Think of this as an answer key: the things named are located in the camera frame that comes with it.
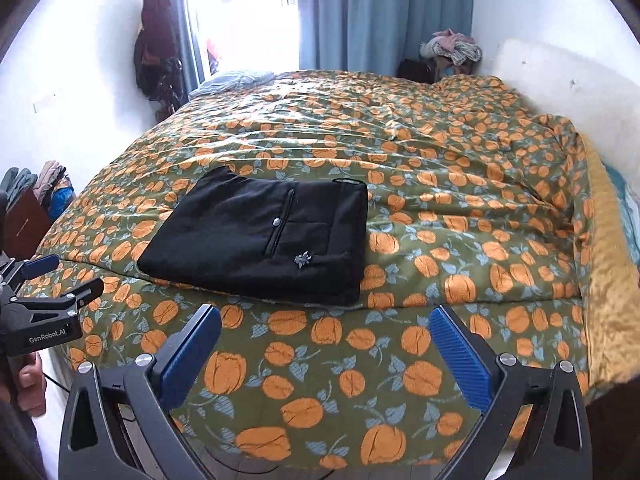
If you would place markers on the green orange floral blanket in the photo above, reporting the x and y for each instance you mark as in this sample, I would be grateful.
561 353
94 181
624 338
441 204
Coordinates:
425 160

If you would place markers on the black pants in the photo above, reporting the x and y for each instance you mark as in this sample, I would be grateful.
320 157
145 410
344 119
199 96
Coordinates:
240 240

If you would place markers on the blue curtain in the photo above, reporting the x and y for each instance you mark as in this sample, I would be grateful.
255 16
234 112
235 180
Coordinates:
380 15
189 35

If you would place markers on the yellow blanket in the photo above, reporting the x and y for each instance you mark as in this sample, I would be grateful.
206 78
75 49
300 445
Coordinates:
612 270

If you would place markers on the blue striped pillow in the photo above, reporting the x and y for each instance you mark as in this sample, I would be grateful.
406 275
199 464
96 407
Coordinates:
230 81

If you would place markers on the teal cloth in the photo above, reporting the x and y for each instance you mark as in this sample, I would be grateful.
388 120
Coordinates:
625 200

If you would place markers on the person's left hand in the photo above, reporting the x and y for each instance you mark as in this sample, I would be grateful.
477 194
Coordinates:
32 385

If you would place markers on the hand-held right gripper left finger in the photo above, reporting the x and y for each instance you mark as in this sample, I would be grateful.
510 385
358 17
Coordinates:
182 355

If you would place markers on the dark hanging clothes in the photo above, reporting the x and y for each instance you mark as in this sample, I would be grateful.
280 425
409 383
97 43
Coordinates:
155 45

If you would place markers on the grey garment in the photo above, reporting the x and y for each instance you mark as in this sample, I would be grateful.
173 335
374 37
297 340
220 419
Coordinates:
17 182

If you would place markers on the brown box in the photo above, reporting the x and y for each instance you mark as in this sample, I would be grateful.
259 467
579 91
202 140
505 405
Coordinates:
22 225

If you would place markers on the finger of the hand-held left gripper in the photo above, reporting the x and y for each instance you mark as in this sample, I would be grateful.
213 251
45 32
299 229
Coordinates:
42 264
80 295

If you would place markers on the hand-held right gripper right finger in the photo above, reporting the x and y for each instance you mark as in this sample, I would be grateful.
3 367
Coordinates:
462 355

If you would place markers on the clothes pile at left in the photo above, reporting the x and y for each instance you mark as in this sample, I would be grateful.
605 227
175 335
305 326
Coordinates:
50 175

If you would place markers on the pile of clothes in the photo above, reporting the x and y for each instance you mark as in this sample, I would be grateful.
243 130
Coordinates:
452 47

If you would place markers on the blue cloth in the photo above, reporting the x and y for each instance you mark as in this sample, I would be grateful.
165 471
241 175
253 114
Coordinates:
62 200

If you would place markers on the black bag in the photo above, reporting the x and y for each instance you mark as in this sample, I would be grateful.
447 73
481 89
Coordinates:
415 71

